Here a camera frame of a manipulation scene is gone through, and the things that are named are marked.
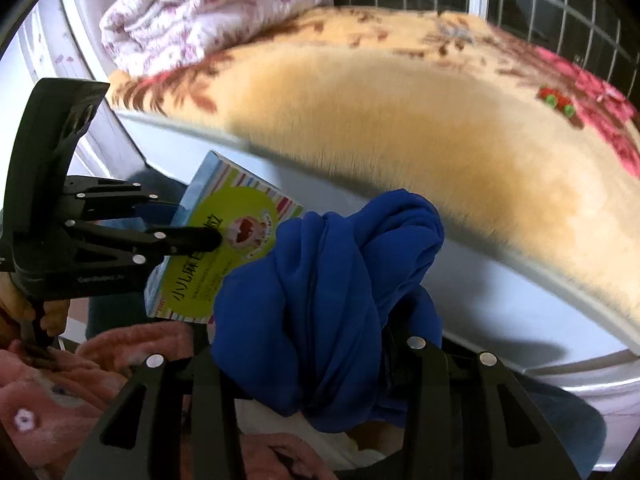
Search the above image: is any green striped medicine box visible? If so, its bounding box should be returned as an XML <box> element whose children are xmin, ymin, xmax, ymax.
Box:
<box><xmin>143</xmin><ymin>148</ymin><xmax>306</xmax><ymax>325</ymax></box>

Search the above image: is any blue cloth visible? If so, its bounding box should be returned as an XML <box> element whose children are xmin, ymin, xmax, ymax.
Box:
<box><xmin>212</xmin><ymin>190</ymin><xmax>445</xmax><ymax>432</ymax></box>

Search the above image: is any person's left hand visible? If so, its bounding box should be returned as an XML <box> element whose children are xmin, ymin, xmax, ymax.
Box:
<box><xmin>1</xmin><ymin>272</ymin><xmax>70</xmax><ymax>338</ymax></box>

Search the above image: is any white slipper yellow detail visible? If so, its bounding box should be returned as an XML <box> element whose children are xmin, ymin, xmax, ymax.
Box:
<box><xmin>235</xmin><ymin>400</ymin><xmax>404</xmax><ymax>470</ymax></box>

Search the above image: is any pink floral folded quilt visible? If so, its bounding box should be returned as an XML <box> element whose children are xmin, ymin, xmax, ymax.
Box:
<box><xmin>100</xmin><ymin>0</ymin><xmax>333</xmax><ymax>77</ymax></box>

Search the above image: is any beige floral fleece blanket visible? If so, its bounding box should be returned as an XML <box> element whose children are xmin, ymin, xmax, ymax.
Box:
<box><xmin>107</xmin><ymin>6</ymin><xmax>639</xmax><ymax>327</ymax></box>

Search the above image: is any red green toy car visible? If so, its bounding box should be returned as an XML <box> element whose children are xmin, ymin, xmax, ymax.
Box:
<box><xmin>536</xmin><ymin>86</ymin><xmax>576</xmax><ymax>119</ymax></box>

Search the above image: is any white bed frame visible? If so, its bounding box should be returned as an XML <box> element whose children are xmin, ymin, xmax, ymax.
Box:
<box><xmin>116</xmin><ymin>112</ymin><xmax>639</xmax><ymax>470</ymax></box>

